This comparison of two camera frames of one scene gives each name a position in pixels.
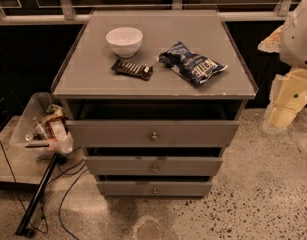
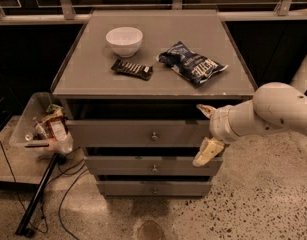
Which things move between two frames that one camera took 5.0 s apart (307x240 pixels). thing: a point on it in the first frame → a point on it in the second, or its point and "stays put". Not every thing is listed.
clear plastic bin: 42,128 stays put
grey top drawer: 153,133 stays put
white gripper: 298,37 → 219,125
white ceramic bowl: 125,41 stays put
